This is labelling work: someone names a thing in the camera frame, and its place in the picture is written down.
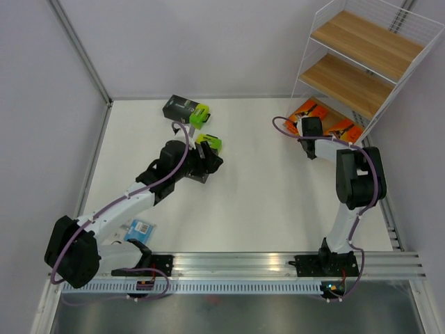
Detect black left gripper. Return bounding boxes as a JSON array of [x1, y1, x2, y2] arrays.
[[172, 141, 223, 182]]

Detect orange razor box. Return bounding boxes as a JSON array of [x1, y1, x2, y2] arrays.
[[324, 119, 363, 143], [284, 98, 328, 135]]

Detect black green razor box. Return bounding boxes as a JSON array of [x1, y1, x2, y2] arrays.
[[162, 95, 211, 129], [187, 132, 223, 184]]

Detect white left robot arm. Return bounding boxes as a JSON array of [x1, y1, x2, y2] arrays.
[[44, 140, 223, 288]]

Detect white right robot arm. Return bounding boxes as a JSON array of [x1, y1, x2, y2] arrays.
[[293, 116, 387, 277]]

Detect clear blue razor blister pack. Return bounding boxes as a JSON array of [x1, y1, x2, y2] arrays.
[[114, 218, 156, 244]]

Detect white wire wooden shelf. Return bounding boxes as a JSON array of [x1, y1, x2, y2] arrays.
[[287, 0, 444, 145]]

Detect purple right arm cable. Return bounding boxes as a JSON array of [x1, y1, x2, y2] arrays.
[[271, 116, 380, 303]]

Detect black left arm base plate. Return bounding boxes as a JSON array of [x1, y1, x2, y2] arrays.
[[111, 254, 175, 278]]

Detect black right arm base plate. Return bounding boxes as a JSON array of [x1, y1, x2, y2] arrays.
[[293, 255, 359, 278]]

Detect aluminium mounting rail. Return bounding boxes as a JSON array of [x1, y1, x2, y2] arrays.
[[48, 252, 427, 281]]

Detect white slotted cable duct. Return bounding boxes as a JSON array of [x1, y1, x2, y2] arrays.
[[62, 280, 343, 295]]

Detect aluminium corner frame post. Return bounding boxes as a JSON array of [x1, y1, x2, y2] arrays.
[[47, 0, 113, 106]]

